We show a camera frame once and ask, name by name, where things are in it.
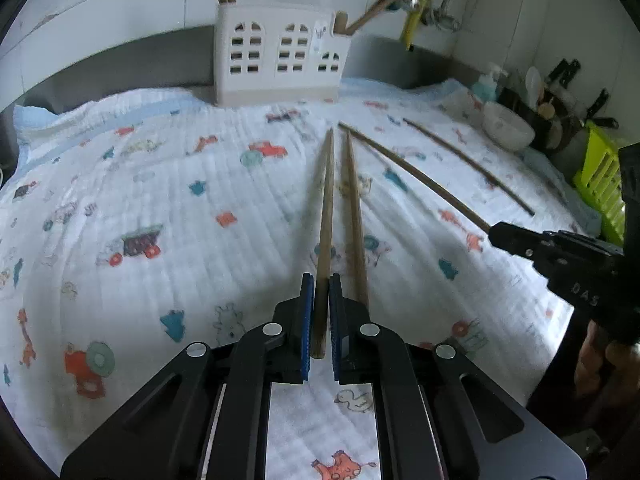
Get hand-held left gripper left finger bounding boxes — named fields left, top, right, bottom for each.
left=60, top=272, right=317, bottom=480

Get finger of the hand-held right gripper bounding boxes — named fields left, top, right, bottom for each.
left=488, top=220, right=569, bottom=274

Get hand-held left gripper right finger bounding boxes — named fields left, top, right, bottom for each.
left=328, top=273, right=587, bottom=480

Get white house-shaped utensil holder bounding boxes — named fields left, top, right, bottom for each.
left=213, top=2, right=354, bottom=109

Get person's right hand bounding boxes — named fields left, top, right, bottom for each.
left=576, top=320, right=639, bottom=399

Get green plastic basket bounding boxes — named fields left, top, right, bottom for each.
left=573, top=120, right=628, bottom=244

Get black utensil container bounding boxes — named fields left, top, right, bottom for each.
left=499, top=86, right=588, bottom=162

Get white ceramic bowl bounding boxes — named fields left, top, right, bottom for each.
left=481, top=102, right=537, bottom=154

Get white printed cartoon cloth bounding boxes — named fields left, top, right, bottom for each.
left=0, top=79, right=593, bottom=480

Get white plastic spatula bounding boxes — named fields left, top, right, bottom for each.
left=524, top=66, right=544, bottom=109

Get teal soap pump bottle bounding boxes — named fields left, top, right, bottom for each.
left=472, top=62, right=507, bottom=104

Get yellow gas pipe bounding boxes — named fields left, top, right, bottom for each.
left=399, top=0, right=447, bottom=50

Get light blue underpad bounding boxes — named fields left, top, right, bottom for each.
left=12, top=76, right=604, bottom=235

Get black handled knife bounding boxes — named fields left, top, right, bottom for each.
left=589, top=88, right=621, bottom=130
left=546, top=58, right=582, bottom=89

